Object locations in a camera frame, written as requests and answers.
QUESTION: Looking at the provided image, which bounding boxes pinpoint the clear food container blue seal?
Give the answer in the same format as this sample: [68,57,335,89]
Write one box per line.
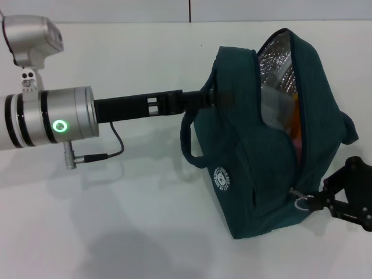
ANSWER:
[259,66,298,133]

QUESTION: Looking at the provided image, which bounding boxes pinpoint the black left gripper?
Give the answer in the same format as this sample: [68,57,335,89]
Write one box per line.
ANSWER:
[92,88,217,124]

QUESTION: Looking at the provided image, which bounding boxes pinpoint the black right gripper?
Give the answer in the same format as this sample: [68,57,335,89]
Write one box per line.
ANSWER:
[307,156,372,233]

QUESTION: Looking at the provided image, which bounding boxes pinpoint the grey left gripper cable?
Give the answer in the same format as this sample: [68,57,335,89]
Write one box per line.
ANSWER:
[63,121,125,170]

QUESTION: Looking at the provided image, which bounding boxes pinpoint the dark teal insulated lunch bag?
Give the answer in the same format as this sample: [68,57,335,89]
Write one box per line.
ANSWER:
[180,28,360,241]

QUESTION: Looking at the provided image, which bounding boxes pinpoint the pink toy peach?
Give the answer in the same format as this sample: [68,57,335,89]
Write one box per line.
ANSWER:
[292,138,305,159]

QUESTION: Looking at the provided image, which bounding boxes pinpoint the yellow banana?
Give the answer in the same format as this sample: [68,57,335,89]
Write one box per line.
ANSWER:
[291,94,303,138]

